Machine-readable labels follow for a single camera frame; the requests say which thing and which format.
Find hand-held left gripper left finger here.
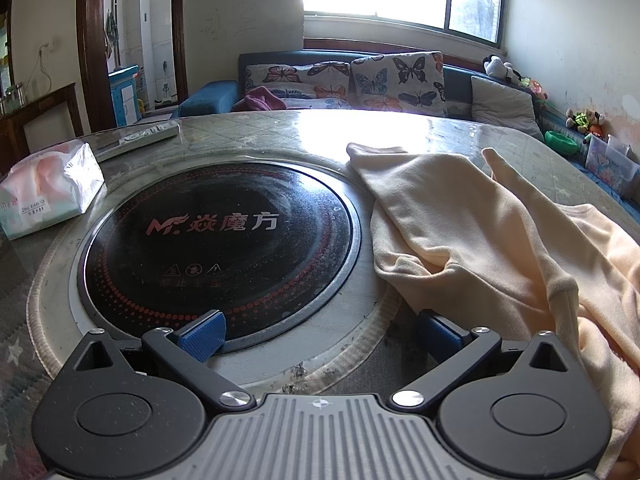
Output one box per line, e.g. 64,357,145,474
59,309,255,415

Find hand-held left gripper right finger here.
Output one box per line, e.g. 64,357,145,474
391,309,587,412

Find cream long-sleeve garment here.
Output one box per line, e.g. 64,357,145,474
346,142,640,480

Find round black induction cooktop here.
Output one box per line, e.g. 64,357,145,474
77,162,362,356

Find grey remote control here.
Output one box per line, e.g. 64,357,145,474
93,121,181,163

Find white pink tissue pack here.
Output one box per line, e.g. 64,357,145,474
0,140,106,241

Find green plastic bowl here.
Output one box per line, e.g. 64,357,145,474
545,130,578,157

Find plain grey cushion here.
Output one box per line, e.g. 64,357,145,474
470,75,545,141

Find clear plastic storage box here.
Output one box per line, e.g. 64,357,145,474
582,135,640,196

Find blue corner sofa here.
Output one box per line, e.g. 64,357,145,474
177,50,640,196

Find pink cloth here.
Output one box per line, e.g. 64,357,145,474
232,86,287,112

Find blue cabinet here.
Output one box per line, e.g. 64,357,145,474
109,65,141,128

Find square butterfly print cushion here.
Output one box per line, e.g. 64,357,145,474
350,51,448,118

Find brown green plush toys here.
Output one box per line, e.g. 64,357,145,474
566,108,606,136

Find colourful small toys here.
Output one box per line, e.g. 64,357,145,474
520,77,548,102

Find brown wooden cabinet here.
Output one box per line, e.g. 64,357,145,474
0,82,83,162

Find panda plush toy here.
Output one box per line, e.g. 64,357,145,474
482,55,523,86

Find hanging cloths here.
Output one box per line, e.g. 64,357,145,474
104,10,121,63

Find dark brown door frame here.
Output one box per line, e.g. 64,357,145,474
76,0,188,131

